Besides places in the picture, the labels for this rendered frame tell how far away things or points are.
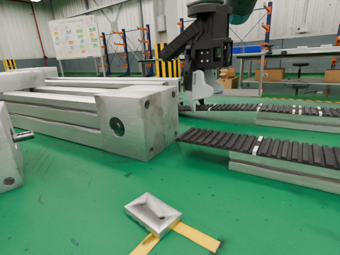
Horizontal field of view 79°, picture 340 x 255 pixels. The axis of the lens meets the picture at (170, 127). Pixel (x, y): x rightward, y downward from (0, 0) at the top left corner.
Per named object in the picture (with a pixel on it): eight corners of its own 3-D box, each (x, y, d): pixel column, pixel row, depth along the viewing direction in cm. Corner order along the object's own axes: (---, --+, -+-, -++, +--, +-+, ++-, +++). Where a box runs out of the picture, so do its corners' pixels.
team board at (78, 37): (59, 94, 598) (41, 19, 533) (71, 91, 643) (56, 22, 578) (103, 94, 555) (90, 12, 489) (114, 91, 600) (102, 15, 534)
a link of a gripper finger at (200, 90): (209, 115, 42) (213, 69, 41) (183, 113, 45) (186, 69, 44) (214, 115, 45) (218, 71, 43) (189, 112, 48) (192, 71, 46)
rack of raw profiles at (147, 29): (96, 76, 1110) (88, 32, 1036) (110, 74, 1177) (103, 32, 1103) (140, 77, 919) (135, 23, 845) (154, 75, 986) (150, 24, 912)
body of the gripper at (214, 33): (221, 71, 40) (223, 0, 36) (182, 71, 44) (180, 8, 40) (232, 68, 46) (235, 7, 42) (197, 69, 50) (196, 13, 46)
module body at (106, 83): (183, 108, 58) (182, 77, 55) (164, 118, 50) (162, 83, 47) (33, 95, 98) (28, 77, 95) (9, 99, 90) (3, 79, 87)
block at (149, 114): (185, 133, 40) (183, 83, 37) (146, 162, 30) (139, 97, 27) (148, 127, 44) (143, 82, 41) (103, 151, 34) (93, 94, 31)
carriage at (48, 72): (60, 83, 85) (56, 66, 82) (32, 88, 76) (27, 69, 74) (39, 83, 93) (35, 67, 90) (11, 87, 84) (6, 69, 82)
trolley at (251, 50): (262, 104, 359) (268, 41, 325) (261, 113, 312) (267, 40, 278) (204, 101, 401) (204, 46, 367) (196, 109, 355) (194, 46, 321)
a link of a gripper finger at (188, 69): (188, 90, 42) (192, 45, 41) (181, 90, 43) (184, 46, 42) (197, 91, 46) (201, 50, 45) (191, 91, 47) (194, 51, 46)
